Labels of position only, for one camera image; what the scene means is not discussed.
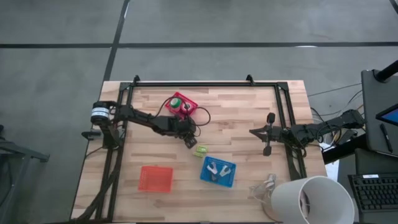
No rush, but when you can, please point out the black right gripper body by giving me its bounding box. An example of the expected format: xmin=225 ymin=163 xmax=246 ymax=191
xmin=262 ymin=112 xmax=292 ymax=156

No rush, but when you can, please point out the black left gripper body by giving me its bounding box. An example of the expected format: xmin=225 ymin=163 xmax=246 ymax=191
xmin=161 ymin=115 xmax=198 ymax=138

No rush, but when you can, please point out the red plastic basket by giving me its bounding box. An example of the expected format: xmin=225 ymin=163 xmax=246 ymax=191
xmin=164 ymin=91 xmax=199 ymax=119

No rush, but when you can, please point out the orange plastic basket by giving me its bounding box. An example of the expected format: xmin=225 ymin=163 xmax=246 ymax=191
xmin=137 ymin=165 xmax=174 ymax=194

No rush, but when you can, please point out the blue plastic basket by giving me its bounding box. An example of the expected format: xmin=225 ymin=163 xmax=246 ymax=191
xmin=200 ymin=155 xmax=237 ymax=189

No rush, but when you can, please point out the white lampshade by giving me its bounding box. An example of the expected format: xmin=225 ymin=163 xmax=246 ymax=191
xmin=270 ymin=175 xmax=355 ymax=224

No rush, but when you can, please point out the grey tablet stand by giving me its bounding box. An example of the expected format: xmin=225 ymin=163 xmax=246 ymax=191
xmin=361 ymin=68 xmax=398 ymax=156

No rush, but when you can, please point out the black pen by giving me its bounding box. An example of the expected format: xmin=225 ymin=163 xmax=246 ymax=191
xmin=379 ymin=123 xmax=393 ymax=153

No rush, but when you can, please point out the black keyboard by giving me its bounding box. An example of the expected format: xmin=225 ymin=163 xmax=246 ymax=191
xmin=348 ymin=173 xmax=398 ymax=212

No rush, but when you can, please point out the black pole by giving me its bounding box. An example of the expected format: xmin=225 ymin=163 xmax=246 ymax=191
xmin=373 ymin=60 xmax=398 ymax=82

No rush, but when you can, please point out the grey metal stand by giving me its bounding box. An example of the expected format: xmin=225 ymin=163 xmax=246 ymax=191
xmin=0 ymin=124 xmax=50 ymax=172

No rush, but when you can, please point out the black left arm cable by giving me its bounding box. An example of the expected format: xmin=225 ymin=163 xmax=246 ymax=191
xmin=155 ymin=95 xmax=211 ymax=128

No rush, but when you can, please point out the black table frame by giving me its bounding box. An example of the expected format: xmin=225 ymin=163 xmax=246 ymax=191
xmin=71 ymin=80 xmax=308 ymax=223

